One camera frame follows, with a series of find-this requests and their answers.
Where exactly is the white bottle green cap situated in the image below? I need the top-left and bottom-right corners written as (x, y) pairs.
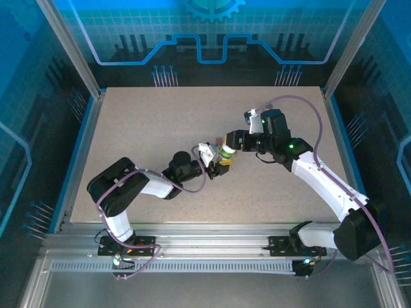
top-left (219, 143), bottom-right (238, 160)

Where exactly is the blue table edge strip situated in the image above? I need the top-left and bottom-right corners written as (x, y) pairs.
top-left (330, 94), bottom-right (380, 234)
top-left (47, 94), bottom-right (99, 234)

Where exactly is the small lit circuit board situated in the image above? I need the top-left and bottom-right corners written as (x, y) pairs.
top-left (110, 253), bottom-right (136, 269)
top-left (293, 256), bottom-right (322, 277)

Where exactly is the blue printed side panel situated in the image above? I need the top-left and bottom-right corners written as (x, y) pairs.
top-left (333, 0), bottom-right (411, 257)
top-left (0, 0), bottom-right (97, 244)

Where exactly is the grey metal shelf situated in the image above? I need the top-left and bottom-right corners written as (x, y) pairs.
top-left (19, 250), bottom-right (407, 308)

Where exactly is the blue printed back panel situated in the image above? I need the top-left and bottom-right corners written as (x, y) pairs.
top-left (53, 0), bottom-right (370, 88)

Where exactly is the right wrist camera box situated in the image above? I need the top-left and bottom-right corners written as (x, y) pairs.
top-left (243, 108), bottom-right (266, 135)

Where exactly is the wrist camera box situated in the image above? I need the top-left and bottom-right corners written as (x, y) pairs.
top-left (243, 108), bottom-right (266, 135)
top-left (197, 142), bottom-right (222, 164)

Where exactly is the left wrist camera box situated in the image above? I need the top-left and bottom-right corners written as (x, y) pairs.
top-left (197, 142), bottom-right (222, 164)

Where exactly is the purple cable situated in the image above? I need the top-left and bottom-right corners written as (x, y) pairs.
top-left (255, 95), bottom-right (396, 280)
top-left (95, 146), bottom-right (208, 282)

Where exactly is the aluminium side rail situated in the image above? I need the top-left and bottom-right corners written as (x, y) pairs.
top-left (59, 89), bottom-right (107, 234)
top-left (322, 89), bottom-right (369, 227)

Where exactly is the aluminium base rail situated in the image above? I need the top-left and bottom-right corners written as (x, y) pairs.
top-left (43, 223), bottom-right (386, 257)

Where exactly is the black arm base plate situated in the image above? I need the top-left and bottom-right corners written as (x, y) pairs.
top-left (98, 235), bottom-right (158, 257)
top-left (268, 235), bottom-right (328, 257)

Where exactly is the aluminium frame post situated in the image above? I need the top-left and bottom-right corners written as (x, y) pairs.
top-left (322, 0), bottom-right (388, 99)
top-left (35, 0), bottom-right (107, 99)

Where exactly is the slotted grey cable duct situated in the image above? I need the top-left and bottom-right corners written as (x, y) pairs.
top-left (50, 259), bottom-right (298, 274)

